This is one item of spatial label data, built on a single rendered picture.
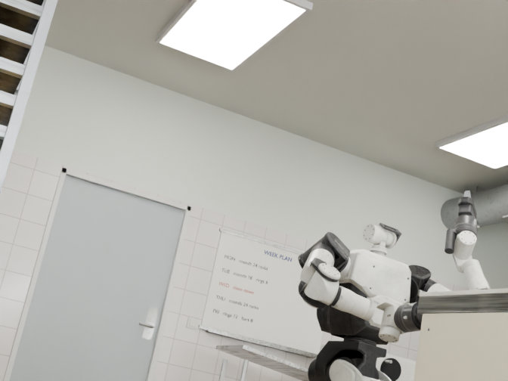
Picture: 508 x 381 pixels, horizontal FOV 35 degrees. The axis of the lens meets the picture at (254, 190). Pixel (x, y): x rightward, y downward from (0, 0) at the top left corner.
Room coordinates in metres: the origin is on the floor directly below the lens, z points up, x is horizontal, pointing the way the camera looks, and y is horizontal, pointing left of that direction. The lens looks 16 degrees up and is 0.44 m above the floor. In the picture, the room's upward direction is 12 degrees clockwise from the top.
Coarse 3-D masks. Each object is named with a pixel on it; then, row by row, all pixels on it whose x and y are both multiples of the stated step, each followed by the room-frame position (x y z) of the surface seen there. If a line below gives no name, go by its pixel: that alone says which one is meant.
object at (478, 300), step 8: (424, 296) 2.27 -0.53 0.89; (432, 296) 2.24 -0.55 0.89; (440, 296) 2.21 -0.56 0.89; (448, 296) 2.19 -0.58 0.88; (456, 296) 2.16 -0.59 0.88; (464, 296) 2.13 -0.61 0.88; (472, 296) 2.11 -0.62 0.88; (480, 296) 2.09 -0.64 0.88; (488, 296) 2.06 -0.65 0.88; (496, 296) 2.04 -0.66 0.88; (504, 296) 2.02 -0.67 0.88; (424, 304) 2.26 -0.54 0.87; (432, 304) 2.24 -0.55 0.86; (440, 304) 2.21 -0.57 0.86; (448, 304) 2.18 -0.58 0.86; (456, 304) 2.16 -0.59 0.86; (464, 304) 2.13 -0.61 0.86; (472, 304) 2.11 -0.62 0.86; (480, 304) 2.08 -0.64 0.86; (488, 304) 2.06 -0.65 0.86; (496, 304) 2.04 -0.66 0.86; (504, 304) 2.01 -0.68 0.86
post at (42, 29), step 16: (48, 0) 2.03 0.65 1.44; (48, 16) 2.03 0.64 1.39; (32, 48) 2.03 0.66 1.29; (32, 64) 2.03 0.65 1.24; (32, 80) 2.04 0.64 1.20; (16, 112) 2.03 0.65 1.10; (16, 128) 2.03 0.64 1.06; (0, 160) 2.03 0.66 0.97; (0, 176) 2.03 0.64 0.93; (0, 192) 2.04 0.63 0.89
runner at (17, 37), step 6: (0, 24) 2.02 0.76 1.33; (0, 30) 2.02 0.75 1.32; (6, 30) 2.03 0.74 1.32; (12, 30) 2.03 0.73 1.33; (18, 30) 2.04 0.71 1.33; (0, 36) 2.04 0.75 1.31; (6, 36) 2.03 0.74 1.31; (12, 36) 2.04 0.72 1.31; (18, 36) 2.04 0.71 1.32; (24, 36) 2.05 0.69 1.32; (30, 36) 2.05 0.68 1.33; (12, 42) 2.06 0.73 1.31; (18, 42) 2.05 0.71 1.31; (24, 42) 2.05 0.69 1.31; (30, 42) 2.05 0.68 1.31; (30, 48) 2.08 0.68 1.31
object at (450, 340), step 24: (432, 312) 2.22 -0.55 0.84; (456, 312) 2.14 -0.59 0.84; (480, 312) 2.07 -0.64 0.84; (504, 312) 2.00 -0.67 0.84; (432, 336) 2.21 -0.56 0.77; (456, 336) 2.13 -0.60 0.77; (480, 336) 2.06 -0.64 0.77; (504, 336) 1.99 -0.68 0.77; (432, 360) 2.20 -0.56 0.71; (456, 360) 2.12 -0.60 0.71; (480, 360) 2.05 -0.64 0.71; (504, 360) 1.98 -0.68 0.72
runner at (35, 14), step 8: (0, 0) 2.02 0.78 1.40; (8, 0) 2.02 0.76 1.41; (16, 0) 2.03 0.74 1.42; (24, 0) 2.04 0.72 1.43; (8, 8) 2.05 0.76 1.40; (16, 8) 2.04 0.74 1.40; (24, 8) 2.04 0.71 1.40; (32, 8) 2.04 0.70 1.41; (40, 8) 2.05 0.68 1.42; (32, 16) 2.06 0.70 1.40; (40, 16) 2.05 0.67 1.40
